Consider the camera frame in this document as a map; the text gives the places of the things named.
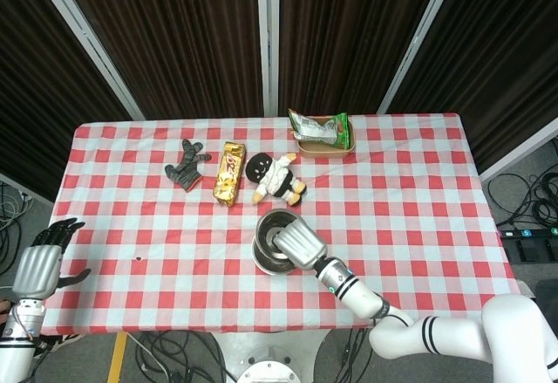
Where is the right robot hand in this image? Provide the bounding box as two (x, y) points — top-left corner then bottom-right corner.
(268, 219), (328, 270)

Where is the green white snack bag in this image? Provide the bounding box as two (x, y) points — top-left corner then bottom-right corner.
(287, 107), (352, 151)

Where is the black headed plush doll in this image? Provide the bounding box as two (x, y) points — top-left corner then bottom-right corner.
(245, 151), (308, 206)

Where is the white partition post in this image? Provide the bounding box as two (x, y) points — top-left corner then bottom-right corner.
(269, 0), (281, 117)
(377, 0), (450, 114)
(26, 0), (146, 121)
(255, 0), (269, 118)

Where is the brown paper tray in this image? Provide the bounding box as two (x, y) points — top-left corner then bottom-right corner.
(297, 115), (357, 159)

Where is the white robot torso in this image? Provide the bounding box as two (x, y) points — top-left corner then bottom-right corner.
(211, 330), (330, 383)

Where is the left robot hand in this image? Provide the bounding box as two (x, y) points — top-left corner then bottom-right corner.
(11, 217), (92, 302)

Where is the dark brown partition panel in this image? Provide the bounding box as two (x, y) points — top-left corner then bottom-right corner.
(387, 0), (558, 173)
(54, 0), (265, 120)
(0, 0), (134, 203)
(278, 0), (446, 116)

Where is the red white checkered tablecloth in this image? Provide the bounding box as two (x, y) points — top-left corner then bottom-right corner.
(43, 112), (522, 335)

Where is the black power strip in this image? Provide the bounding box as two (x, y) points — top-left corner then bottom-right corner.
(496, 226), (558, 241)

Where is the gold snack package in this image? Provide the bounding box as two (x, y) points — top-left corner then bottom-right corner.
(212, 140), (248, 208)

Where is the gray striped knit glove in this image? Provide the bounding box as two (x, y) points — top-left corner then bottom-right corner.
(164, 138), (213, 195)

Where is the black floor cable bundle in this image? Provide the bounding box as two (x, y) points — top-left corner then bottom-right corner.
(337, 328), (371, 383)
(0, 181), (34, 244)
(487, 168), (558, 231)
(133, 329), (228, 383)

